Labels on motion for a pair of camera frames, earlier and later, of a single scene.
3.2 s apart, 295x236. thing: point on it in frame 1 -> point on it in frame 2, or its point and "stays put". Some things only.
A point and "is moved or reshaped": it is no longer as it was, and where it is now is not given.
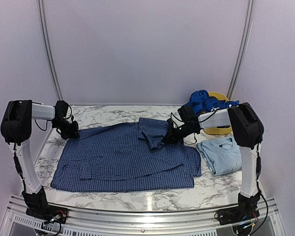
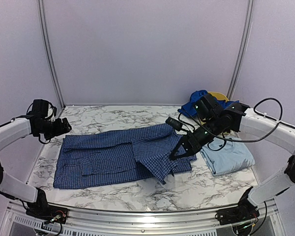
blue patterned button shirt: x=123 y=157 is moved or reshaped
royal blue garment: x=201 y=102 stays put
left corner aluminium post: x=47 y=50 stays put
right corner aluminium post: x=247 y=31 stays put
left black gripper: x=73 y=134 -> x=59 y=130
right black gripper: x=171 y=134 -> x=192 y=151
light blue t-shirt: x=222 y=155 stays put
